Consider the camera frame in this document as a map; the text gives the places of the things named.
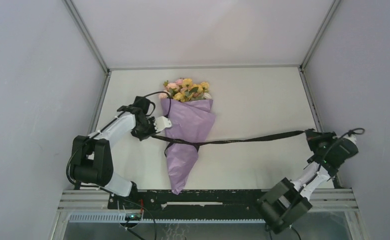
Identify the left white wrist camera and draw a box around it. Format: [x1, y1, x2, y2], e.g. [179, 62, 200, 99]
[153, 116, 173, 133]

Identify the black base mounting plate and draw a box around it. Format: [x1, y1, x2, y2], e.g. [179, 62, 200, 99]
[107, 189, 267, 219]

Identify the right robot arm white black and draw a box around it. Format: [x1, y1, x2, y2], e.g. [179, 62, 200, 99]
[255, 127, 365, 234]

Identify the white slotted cable duct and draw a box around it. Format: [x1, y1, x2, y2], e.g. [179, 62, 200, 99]
[68, 212, 265, 224]

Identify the pink purple wrapping paper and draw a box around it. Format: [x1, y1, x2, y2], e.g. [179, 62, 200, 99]
[160, 98, 216, 195]

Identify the black strap loop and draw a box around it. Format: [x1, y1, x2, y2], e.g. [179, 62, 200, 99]
[151, 129, 307, 158]

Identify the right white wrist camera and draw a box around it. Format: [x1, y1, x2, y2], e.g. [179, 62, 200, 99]
[343, 133, 357, 145]

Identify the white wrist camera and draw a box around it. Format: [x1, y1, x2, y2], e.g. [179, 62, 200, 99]
[153, 116, 173, 133]
[343, 133, 357, 145]

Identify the white pink rose stem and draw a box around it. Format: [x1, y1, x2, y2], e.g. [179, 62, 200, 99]
[203, 92, 212, 100]

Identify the aluminium frame rail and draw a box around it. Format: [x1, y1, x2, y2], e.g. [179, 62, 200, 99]
[109, 64, 300, 72]

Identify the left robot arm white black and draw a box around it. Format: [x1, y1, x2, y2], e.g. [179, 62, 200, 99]
[66, 96, 159, 209]

